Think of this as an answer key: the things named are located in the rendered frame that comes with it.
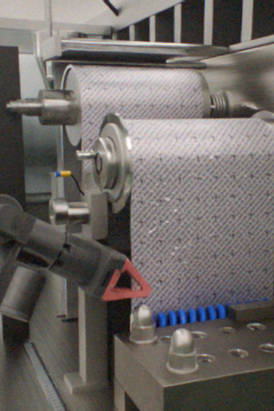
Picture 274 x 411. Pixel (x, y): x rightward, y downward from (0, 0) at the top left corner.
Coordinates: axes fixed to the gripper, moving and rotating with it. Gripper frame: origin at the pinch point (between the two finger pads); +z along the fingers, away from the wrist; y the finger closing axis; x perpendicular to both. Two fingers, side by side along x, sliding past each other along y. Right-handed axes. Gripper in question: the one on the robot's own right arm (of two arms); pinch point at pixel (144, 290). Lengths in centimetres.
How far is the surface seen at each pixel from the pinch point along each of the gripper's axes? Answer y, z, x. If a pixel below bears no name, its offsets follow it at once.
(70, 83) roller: -32.7, -15.8, 26.1
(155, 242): 0.2, -1.8, 6.9
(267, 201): 0.3, 12.1, 20.0
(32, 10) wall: -556, 25, 166
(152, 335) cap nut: 8.4, -0.5, -4.0
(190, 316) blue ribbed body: 2.9, 7.0, -0.5
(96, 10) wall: -556, 83, 205
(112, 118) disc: -5.8, -13.9, 20.1
